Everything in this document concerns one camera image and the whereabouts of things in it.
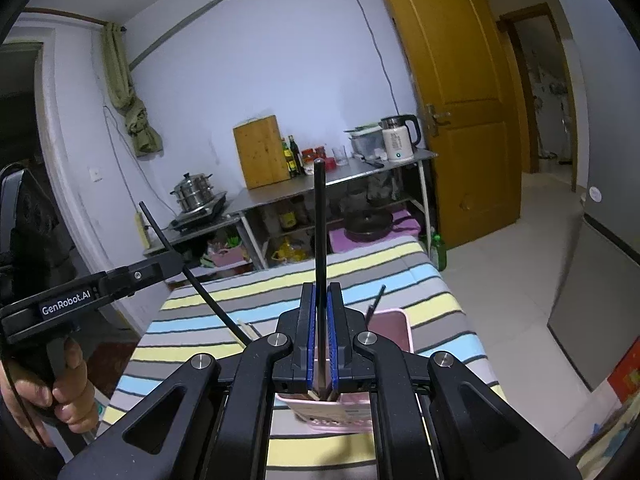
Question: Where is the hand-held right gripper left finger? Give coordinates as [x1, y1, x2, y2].
[57, 282, 318, 480]

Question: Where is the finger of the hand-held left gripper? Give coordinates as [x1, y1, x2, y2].
[99, 251, 184, 301]

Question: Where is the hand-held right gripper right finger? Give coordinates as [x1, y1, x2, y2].
[327, 282, 583, 480]

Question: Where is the black chopstick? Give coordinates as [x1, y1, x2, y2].
[138, 201, 254, 347]
[313, 158, 330, 401]
[364, 284, 387, 322]

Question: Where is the pink utensil holder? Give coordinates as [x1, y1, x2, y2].
[272, 309, 414, 434]

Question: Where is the person's left hand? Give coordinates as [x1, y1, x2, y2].
[4, 336, 97, 449]

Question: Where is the black chair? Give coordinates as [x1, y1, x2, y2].
[0, 164, 77, 307]

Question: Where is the pink basket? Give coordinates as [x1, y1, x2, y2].
[206, 246, 249, 269]

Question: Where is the black induction cooker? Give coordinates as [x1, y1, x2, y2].
[169, 195, 234, 232]

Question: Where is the striped bed sheet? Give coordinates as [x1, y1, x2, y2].
[97, 235, 507, 480]

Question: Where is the yellow oil jug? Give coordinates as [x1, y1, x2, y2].
[270, 237, 307, 267]

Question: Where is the steel steamer pot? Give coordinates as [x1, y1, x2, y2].
[169, 172, 217, 211]

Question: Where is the black frying pan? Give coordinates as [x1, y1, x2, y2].
[343, 208, 397, 244]

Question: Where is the pink cloth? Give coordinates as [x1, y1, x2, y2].
[329, 210, 424, 257]

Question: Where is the green plastic bottle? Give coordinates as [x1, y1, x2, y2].
[428, 227, 448, 272]

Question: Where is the steel counter table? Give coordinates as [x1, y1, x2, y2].
[142, 147, 440, 272]

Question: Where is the green curtain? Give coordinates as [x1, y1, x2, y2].
[99, 22, 165, 159]

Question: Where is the wooden cutting board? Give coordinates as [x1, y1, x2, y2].
[232, 114, 292, 190]

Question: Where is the dark sauce bottle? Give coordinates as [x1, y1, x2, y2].
[288, 134, 304, 176]

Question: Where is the grey plastic container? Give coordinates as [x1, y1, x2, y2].
[344, 124, 386, 159]

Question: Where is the white electric kettle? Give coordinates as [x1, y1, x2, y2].
[380, 113, 422, 164]

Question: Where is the yellow wooden door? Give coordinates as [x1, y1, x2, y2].
[372, 0, 524, 252]

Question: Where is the red box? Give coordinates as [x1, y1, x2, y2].
[607, 349, 640, 404]

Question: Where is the grey refrigerator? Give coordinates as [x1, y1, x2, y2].
[547, 0, 640, 392]

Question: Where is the wall cable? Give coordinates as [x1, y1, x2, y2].
[344, 0, 402, 117]

